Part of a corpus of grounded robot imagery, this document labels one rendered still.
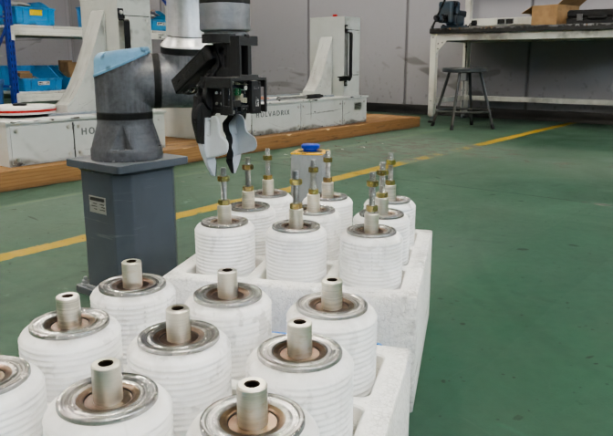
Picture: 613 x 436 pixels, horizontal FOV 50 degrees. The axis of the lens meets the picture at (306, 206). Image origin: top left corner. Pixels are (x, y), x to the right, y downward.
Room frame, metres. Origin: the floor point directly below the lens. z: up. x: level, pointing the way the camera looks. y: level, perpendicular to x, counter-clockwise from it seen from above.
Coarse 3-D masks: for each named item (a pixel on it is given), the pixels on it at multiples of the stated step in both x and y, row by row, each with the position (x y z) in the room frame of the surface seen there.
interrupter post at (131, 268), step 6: (132, 258) 0.73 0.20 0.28; (126, 264) 0.71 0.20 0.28; (132, 264) 0.71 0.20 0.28; (138, 264) 0.71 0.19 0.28; (126, 270) 0.71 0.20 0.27; (132, 270) 0.71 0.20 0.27; (138, 270) 0.71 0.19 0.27; (126, 276) 0.71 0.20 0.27; (132, 276) 0.71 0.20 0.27; (138, 276) 0.71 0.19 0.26; (126, 282) 0.71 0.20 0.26; (132, 282) 0.71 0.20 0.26; (138, 282) 0.71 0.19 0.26; (126, 288) 0.71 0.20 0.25; (132, 288) 0.71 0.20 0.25
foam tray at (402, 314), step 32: (192, 256) 1.07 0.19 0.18; (256, 256) 1.07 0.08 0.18; (416, 256) 1.07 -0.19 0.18; (192, 288) 0.95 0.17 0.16; (288, 288) 0.92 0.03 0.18; (320, 288) 0.91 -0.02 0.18; (352, 288) 0.91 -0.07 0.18; (416, 288) 0.91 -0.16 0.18; (384, 320) 0.88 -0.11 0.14; (416, 320) 0.88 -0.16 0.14; (416, 352) 0.91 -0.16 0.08; (416, 384) 0.94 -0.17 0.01
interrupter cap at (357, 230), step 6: (348, 228) 0.97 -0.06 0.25; (354, 228) 0.97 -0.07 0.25; (360, 228) 0.98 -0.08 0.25; (384, 228) 0.98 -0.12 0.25; (390, 228) 0.98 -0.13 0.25; (354, 234) 0.94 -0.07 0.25; (360, 234) 0.93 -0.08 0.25; (366, 234) 0.94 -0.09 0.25; (372, 234) 0.94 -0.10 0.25; (378, 234) 0.94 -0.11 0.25; (384, 234) 0.93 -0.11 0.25; (390, 234) 0.94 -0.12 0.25
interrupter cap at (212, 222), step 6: (216, 216) 1.05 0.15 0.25; (234, 216) 1.05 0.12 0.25; (240, 216) 1.05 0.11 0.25; (204, 222) 1.02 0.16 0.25; (210, 222) 1.02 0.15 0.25; (216, 222) 1.03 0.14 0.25; (234, 222) 1.03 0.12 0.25; (240, 222) 1.01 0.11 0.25; (246, 222) 1.01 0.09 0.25; (216, 228) 0.99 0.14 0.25; (222, 228) 0.98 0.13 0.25; (228, 228) 0.99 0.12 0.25
